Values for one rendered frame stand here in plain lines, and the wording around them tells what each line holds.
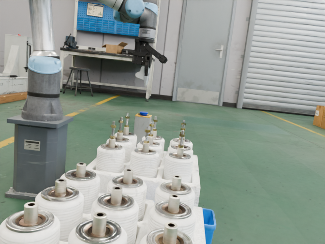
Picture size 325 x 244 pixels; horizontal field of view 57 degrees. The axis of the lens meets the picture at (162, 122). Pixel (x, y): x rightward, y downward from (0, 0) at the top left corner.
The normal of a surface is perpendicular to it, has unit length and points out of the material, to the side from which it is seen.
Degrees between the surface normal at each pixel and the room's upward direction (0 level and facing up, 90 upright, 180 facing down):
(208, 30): 90
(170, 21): 90
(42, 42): 90
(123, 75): 90
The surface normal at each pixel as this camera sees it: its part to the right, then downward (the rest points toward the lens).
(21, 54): -0.03, 0.16
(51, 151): 0.69, 0.19
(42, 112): 0.33, -0.11
